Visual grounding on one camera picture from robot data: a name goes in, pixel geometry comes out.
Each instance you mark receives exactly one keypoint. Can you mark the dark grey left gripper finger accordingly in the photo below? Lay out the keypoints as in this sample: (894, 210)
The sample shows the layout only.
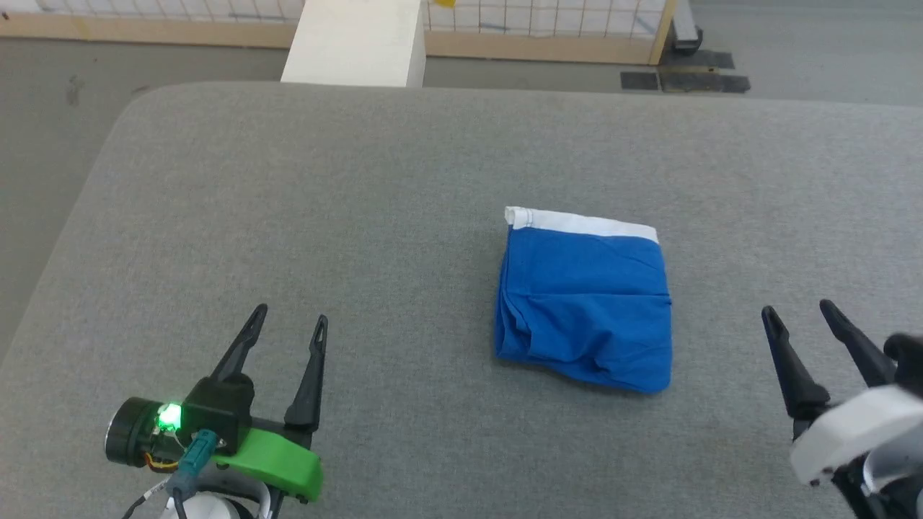
(310, 396)
(241, 353)

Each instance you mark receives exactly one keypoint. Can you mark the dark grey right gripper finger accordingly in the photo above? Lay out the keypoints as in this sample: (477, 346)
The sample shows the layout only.
(862, 353)
(797, 382)

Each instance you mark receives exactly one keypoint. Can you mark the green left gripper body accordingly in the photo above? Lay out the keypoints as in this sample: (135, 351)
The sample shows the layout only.
(277, 458)

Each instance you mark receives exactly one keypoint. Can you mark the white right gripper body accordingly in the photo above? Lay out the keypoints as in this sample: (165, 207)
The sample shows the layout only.
(844, 432)

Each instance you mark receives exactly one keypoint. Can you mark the blue shorts white waistband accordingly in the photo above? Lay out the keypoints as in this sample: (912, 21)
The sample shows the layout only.
(584, 303)

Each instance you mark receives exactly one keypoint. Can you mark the grey fabric sofa cushion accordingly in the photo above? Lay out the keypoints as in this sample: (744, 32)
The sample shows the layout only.
(360, 216)

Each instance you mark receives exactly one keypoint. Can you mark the wide black tape patch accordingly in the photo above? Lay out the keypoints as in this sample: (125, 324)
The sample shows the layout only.
(710, 82)

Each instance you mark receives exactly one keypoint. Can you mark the white rectangular box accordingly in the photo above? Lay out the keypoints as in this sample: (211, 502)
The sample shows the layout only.
(353, 43)

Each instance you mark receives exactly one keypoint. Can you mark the small black tape patch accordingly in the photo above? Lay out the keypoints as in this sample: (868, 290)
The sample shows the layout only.
(639, 81)

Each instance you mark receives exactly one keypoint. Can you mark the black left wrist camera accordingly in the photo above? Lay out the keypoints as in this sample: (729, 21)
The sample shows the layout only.
(216, 407)

